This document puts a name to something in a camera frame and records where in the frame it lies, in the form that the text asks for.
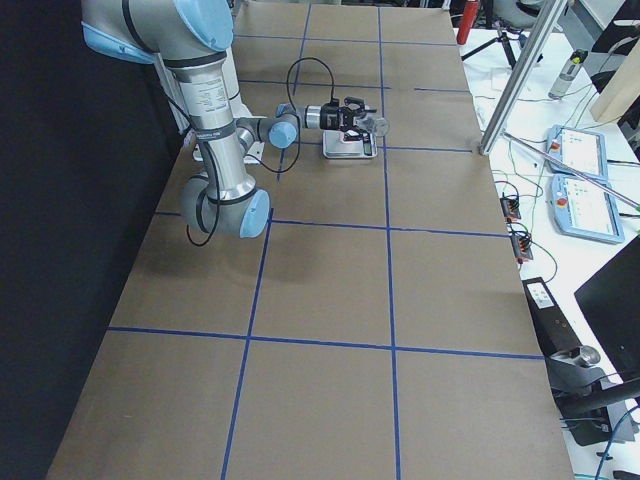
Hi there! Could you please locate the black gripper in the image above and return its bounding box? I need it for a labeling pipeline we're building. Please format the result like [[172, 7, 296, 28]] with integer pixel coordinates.
[[319, 101, 376, 142]]

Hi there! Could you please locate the pink plastic cup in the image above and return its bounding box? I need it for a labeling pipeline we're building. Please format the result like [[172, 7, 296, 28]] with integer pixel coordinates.
[[339, 129, 362, 143]]

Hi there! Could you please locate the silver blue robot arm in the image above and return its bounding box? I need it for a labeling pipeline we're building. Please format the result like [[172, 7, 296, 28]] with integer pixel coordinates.
[[81, 1, 389, 238]]

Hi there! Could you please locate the white digital kitchen scale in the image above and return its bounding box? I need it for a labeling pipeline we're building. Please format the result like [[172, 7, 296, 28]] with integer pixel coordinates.
[[322, 130, 378, 160]]

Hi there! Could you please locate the red cylinder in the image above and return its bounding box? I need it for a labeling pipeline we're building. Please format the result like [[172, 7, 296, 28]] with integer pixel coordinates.
[[456, 0, 480, 45]]

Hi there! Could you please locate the black tripod leg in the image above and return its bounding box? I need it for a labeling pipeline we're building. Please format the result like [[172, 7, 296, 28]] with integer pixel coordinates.
[[460, 19, 518, 69]]

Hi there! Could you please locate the grey water bottle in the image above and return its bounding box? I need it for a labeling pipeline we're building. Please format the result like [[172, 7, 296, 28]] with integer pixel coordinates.
[[548, 49, 589, 100]]

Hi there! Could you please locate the upper blue teach pendant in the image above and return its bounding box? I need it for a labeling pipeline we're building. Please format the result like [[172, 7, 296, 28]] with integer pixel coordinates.
[[546, 125, 608, 180]]

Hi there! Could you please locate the blue teach pendant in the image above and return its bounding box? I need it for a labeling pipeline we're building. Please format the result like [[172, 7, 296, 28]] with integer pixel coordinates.
[[546, 125, 608, 180], [549, 174, 625, 244]]

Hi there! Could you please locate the lower blue teach pendant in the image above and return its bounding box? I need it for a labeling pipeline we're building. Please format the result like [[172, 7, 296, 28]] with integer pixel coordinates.
[[549, 174, 625, 244]]

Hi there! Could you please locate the wooden board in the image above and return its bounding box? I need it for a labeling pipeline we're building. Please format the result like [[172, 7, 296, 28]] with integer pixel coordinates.
[[591, 43, 639, 123]]

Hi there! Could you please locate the long metal rod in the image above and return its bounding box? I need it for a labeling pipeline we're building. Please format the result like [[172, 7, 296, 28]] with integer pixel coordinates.
[[502, 132, 640, 211]]

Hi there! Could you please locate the black box with label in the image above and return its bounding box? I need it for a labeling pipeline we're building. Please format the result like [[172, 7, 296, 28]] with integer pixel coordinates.
[[522, 277, 581, 357]]

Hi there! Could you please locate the black monitor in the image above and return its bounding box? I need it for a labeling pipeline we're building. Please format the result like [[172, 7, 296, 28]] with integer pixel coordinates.
[[574, 238, 640, 380]]

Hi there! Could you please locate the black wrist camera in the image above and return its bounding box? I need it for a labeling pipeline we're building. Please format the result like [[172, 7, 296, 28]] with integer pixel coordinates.
[[344, 96, 367, 114]]

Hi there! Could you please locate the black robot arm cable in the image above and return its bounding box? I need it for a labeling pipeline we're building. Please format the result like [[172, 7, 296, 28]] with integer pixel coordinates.
[[259, 57, 337, 175]]

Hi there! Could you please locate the aluminium frame post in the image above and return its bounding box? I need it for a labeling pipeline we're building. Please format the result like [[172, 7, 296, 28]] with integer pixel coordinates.
[[479, 0, 569, 156]]

